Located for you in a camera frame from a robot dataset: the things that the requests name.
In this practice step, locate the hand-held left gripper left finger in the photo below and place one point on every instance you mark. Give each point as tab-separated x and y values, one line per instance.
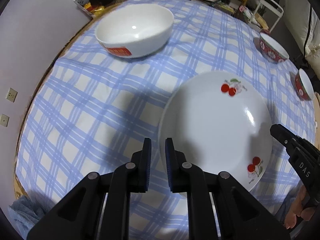
148	165

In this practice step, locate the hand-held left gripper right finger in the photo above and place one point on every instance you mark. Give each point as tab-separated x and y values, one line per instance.
168	165

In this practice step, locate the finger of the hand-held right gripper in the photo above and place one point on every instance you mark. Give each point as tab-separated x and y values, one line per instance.
281	133

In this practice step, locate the red patterned bowl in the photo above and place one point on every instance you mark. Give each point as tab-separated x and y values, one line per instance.
300	87
273	55

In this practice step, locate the white cherry print plate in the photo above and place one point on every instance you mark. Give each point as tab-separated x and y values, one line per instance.
212	122

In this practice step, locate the white bowl with red label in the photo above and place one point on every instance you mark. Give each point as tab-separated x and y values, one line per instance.
150	20

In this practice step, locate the person's right hand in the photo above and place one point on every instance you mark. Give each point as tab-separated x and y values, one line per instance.
293	212

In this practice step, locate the blue plaid tablecloth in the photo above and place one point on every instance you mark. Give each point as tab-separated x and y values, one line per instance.
87	105

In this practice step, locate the cream recliner chair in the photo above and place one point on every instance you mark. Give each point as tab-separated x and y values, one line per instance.
315	30

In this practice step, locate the white trolley cart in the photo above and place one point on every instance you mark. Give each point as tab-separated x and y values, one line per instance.
272	3

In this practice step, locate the person's blue pants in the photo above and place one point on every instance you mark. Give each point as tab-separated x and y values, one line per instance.
25	212

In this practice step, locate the plastic bag with yellow contents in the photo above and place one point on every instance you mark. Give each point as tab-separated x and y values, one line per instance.
95	10

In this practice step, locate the white wall socket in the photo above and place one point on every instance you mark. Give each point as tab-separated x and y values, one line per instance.
4	120
12	95

